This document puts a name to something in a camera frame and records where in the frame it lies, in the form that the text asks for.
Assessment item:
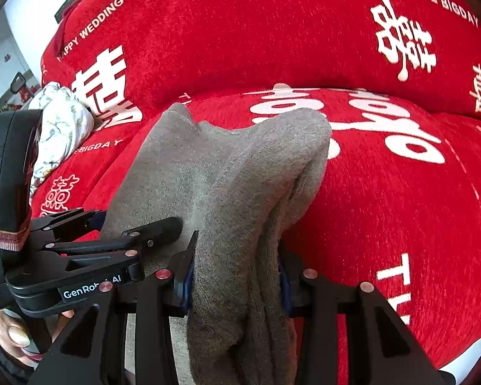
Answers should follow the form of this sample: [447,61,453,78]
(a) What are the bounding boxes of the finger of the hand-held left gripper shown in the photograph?
[44,217,183,283]
[30,208,107,245]

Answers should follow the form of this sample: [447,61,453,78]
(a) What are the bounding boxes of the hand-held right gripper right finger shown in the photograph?
[278,244,455,385]

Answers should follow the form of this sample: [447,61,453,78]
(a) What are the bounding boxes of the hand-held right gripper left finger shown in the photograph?
[28,230,199,385]

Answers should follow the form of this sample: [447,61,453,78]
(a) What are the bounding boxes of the grey fleece garment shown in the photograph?
[100,103,333,385]

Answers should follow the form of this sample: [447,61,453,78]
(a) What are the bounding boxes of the person's left hand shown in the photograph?
[0,311,76,369]

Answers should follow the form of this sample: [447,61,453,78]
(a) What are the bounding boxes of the white floral cloth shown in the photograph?
[27,81,95,198]

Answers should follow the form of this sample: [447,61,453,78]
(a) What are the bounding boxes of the small black object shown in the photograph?
[9,71,27,94]

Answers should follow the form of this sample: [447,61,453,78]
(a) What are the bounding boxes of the red printed sofa cover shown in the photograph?
[30,0,481,370]

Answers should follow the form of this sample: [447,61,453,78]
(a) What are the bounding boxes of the dark green wall plate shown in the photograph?
[54,0,77,23]

